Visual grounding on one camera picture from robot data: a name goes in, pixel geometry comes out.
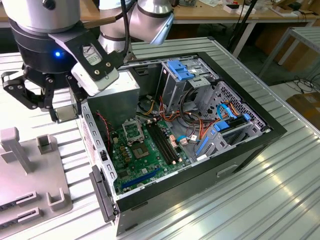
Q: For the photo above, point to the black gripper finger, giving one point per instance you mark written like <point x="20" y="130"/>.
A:
<point x="20" y="90"/>
<point x="77" y="93"/>

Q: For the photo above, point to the silver CPU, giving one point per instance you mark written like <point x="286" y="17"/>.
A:
<point x="66" y="113"/>

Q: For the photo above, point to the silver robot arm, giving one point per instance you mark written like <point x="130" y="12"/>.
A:
<point x="37" y="15"/>

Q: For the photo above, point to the CPU socket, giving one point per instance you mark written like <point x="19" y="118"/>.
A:
<point x="142" y="152"/>

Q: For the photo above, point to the grey power supply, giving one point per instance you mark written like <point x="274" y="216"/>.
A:
<point x="112" y="107"/>

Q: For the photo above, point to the grey parts rack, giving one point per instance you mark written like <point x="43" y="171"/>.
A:
<point x="25" y="180"/>

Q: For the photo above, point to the metal optical drive cage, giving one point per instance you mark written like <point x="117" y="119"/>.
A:
<point x="172" y="92"/>

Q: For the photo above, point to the black RAM slot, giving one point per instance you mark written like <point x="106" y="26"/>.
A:
<point x="167" y="142"/>
<point x="161" y="145"/>

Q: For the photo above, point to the black case latch panel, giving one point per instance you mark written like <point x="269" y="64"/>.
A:
<point x="100" y="190"/>

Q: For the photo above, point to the blue drive cage latch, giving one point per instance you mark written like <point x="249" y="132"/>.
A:
<point x="178" y="68"/>

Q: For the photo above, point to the blue expansion slot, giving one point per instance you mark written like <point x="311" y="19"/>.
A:
<point x="140" y="178"/>

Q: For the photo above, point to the green motherboard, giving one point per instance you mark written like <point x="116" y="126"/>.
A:
<point x="150" y="172"/>

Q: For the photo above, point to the black PC case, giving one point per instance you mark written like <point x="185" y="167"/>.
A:
<point x="187" y="185"/>

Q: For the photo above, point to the blue disk carrier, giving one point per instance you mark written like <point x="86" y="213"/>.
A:
<point x="221" y="127"/>

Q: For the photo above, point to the white box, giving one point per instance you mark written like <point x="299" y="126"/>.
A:
<point x="233" y="9"/>

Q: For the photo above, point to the metal disk bay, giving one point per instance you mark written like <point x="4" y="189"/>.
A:
<point x="253" y="130"/>

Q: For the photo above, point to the wooden desk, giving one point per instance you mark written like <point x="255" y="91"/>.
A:
<point x="262" y="16"/>

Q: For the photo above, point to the brown cardboard box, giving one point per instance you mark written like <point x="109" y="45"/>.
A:
<point x="307" y="105"/>
<point x="297" y="57"/>

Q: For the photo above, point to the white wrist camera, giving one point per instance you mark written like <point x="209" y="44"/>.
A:
<point x="87" y="85"/>

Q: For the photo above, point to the black camera bracket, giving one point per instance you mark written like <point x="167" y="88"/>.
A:
<point x="72" y="45"/>

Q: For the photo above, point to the blue plastic rail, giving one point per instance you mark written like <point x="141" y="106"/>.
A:
<point x="201" y="146"/>

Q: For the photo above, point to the metal frame shelf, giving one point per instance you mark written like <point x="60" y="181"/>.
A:
<point x="300" y="31"/>

